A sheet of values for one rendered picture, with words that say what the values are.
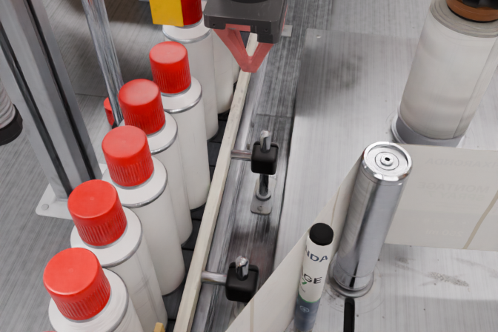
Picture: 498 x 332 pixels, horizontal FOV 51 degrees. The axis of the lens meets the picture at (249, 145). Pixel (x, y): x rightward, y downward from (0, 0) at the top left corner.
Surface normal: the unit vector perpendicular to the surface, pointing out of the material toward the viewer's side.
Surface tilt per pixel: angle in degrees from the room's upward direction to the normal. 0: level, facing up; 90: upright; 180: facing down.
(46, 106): 90
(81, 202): 3
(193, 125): 90
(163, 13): 90
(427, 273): 0
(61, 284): 2
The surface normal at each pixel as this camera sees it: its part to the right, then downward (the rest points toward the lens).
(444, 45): -0.73, 0.51
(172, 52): -0.05, -0.67
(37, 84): -0.15, 0.74
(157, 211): 0.73, 0.51
